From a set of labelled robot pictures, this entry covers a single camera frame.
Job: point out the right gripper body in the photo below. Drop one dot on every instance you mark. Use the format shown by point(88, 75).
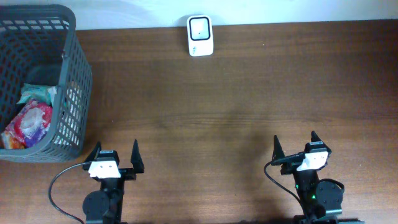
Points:
point(288, 168)

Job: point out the grey plastic mesh basket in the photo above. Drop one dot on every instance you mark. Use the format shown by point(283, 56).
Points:
point(39, 46)

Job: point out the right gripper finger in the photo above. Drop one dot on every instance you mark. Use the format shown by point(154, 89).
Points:
point(278, 153)
point(315, 137)

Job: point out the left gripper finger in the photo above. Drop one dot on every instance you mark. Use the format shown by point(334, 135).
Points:
point(136, 159)
point(94, 153)

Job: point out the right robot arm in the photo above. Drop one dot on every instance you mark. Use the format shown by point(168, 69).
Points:
point(320, 199)

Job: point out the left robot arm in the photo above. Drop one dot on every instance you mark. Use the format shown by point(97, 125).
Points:
point(104, 206)

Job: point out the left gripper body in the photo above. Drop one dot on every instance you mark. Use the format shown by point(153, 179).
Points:
point(127, 174)

